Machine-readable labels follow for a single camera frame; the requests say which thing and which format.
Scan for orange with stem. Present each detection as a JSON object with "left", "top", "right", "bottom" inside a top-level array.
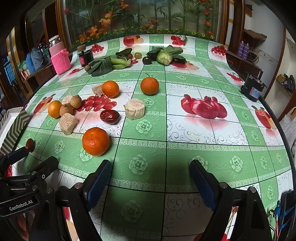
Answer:
[{"left": 140, "top": 72, "right": 160, "bottom": 95}]

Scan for small orange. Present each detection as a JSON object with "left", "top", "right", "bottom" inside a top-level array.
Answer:
[{"left": 48, "top": 100, "right": 63, "bottom": 119}]

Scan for green bananas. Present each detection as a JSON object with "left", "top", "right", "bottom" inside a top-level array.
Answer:
[{"left": 110, "top": 57, "right": 131, "bottom": 69}]

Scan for wooden wall shelf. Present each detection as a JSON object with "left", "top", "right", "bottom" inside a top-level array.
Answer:
[{"left": 227, "top": 50, "right": 264, "bottom": 79}]

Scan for floral bamboo wall panel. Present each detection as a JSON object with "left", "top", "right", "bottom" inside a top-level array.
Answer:
[{"left": 55, "top": 0, "right": 232, "bottom": 47}]

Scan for black cable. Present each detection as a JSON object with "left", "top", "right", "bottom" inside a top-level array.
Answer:
[{"left": 261, "top": 97, "right": 292, "bottom": 163}]

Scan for brown longan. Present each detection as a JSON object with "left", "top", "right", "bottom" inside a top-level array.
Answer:
[
  {"left": 70, "top": 95, "right": 82, "bottom": 109},
  {"left": 60, "top": 104, "right": 74, "bottom": 117}
]

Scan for black electric motor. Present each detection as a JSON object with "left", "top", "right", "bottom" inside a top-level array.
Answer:
[{"left": 240, "top": 74, "right": 266, "bottom": 100}]

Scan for chevron-patterned white box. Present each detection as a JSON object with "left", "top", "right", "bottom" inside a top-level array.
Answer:
[{"left": 0, "top": 108, "right": 31, "bottom": 156}]

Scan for dark green leaf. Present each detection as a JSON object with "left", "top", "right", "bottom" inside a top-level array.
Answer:
[
  {"left": 89, "top": 56, "right": 114, "bottom": 77},
  {"left": 116, "top": 48, "right": 133, "bottom": 58}
]

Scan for green fruit-print tablecloth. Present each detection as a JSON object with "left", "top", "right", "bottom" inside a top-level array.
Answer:
[{"left": 0, "top": 34, "right": 292, "bottom": 241}]

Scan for pink bottle with knit sleeve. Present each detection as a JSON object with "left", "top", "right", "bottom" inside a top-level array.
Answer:
[{"left": 48, "top": 35, "right": 72, "bottom": 75}]

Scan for black and blue device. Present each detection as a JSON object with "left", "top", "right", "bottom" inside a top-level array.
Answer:
[{"left": 276, "top": 190, "right": 296, "bottom": 234}]

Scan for round puffed rice cake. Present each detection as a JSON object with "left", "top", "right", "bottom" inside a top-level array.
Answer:
[{"left": 124, "top": 98, "right": 146, "bottom": 120}]

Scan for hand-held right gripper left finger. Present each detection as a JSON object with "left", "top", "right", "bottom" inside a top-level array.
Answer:
[{"left": 29, "top": 159, "right": 112, "bottom": 241}]

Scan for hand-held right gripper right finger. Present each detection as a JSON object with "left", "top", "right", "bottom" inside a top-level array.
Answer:
[{"left": 190, "top": 159, "right": 273, "bottom": 241}]

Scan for blue plastic jug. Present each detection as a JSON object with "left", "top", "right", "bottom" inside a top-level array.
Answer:
[{"left": 25, "top": 53, "right": 35, "bottom": 70}]

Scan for wooden side cabinet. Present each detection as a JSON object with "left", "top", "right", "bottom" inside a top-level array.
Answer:
[{"left": 22, "top": 61, "right": 58, "bottom": 93}]

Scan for dark jar with cork lid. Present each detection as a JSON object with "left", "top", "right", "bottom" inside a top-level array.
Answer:
[{"left": 77, "top": 45, "right": 94, "bottom": 67}]

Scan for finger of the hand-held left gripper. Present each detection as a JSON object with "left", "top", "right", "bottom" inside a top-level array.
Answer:
[
  {"left": 0, "top": 146, "right": 30, "bottom": 168},
  {"left": 27, "top": 156, "right": 60, "bottom": 184}
]

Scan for large orange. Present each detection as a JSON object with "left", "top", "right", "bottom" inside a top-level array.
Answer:
[{"left": 82, "top": 127, "right": 110, "bottom": 156}]

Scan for bok choy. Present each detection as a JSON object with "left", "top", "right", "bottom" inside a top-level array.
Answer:
[{"left": 147, "top": 45, "right": 183, "bottom": 66}]

